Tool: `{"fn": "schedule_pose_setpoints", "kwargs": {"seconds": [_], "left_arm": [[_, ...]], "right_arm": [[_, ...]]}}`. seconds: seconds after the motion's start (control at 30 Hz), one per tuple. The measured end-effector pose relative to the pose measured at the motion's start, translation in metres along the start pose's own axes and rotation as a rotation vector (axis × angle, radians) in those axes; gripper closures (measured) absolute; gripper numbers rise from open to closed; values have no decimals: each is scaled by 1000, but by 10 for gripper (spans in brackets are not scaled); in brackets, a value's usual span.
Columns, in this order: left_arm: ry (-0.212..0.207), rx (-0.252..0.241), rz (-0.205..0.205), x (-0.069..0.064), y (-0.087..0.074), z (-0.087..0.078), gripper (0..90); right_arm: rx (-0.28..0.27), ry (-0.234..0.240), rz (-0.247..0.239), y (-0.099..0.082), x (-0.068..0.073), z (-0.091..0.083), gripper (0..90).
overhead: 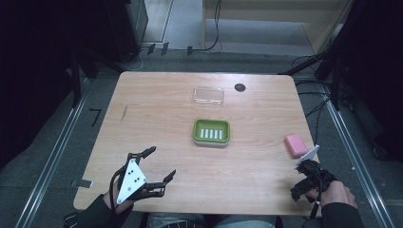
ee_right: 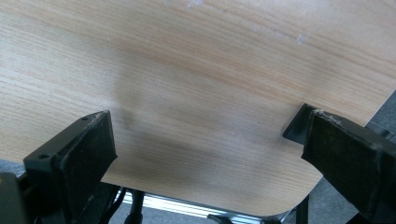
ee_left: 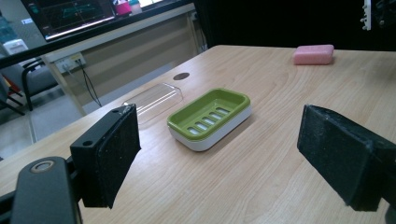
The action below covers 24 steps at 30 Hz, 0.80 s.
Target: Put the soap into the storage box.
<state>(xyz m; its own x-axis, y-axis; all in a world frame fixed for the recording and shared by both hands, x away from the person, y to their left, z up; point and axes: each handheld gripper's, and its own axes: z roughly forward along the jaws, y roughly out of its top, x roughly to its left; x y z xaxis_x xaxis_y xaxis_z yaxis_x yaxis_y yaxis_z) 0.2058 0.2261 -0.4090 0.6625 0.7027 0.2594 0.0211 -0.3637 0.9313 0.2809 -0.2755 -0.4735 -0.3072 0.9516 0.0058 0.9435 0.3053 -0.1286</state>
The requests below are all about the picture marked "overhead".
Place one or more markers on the black tape floor mark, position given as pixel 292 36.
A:
pixel 95 115

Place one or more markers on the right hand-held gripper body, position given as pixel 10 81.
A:
pixel 312 171

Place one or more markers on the black table grommet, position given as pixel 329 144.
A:
pixel 239 87

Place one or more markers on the person's left hand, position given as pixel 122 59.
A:
pixel 123 206

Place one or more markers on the person's right hand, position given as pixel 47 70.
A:
pixel 337 193

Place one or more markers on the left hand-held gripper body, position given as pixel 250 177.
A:
pixel 131 180

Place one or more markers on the light wooden shelf unit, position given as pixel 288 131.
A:
pixel 272 15

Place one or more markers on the metal floor rail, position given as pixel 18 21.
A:
pixel 53 158
pixel 355 161

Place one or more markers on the green soap dish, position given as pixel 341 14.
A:
pixel 211 132

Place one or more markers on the black metal stand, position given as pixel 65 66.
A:
pixel 329 69

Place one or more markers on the grey tape strip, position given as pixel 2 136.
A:
pixel 81 183

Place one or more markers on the black cabinet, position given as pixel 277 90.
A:
pixel 126 28

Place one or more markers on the person's legs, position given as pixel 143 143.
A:
pixel 190 221

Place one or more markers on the clear plastic lid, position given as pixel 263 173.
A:
pixel 208 96

